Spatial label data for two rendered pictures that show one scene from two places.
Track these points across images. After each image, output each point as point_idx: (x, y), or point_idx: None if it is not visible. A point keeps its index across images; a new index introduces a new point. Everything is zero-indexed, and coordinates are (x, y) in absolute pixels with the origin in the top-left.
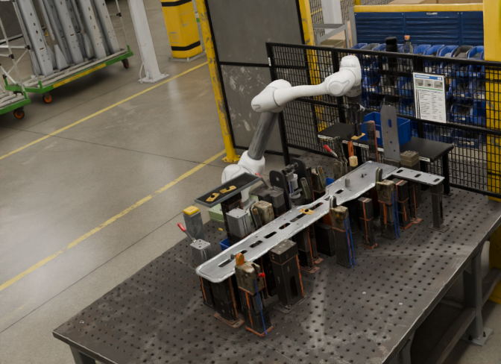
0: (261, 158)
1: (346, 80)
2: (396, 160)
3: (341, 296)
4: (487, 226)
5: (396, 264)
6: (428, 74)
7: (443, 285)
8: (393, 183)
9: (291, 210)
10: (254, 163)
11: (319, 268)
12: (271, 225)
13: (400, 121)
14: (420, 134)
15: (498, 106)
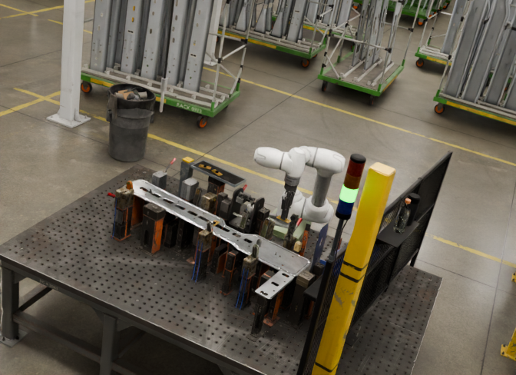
0: (315, 206)
1: (262, 154)
2: None
3: (152, 272)
4: (256, 366)
5: (194, 303)
6: None
7: (159, 326)
8: (248, 263)
9: (216, 216)
10: (309, 204)
11: (192, 263)
12: (193, 207)
13: None
14: None
15: (329, 293)
